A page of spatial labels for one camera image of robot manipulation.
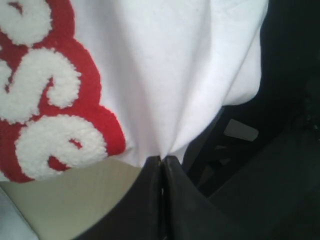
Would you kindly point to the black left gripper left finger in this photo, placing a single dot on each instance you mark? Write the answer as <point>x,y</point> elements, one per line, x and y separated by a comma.
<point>138,215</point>

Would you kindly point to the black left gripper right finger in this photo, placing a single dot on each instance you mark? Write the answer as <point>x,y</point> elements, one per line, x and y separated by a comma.
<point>188,214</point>

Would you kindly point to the white t-shirt with red lettering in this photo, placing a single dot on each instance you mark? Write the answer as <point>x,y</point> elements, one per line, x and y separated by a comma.
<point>84,80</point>

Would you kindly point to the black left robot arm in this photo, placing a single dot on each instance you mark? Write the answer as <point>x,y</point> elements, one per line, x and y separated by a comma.
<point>242,171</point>

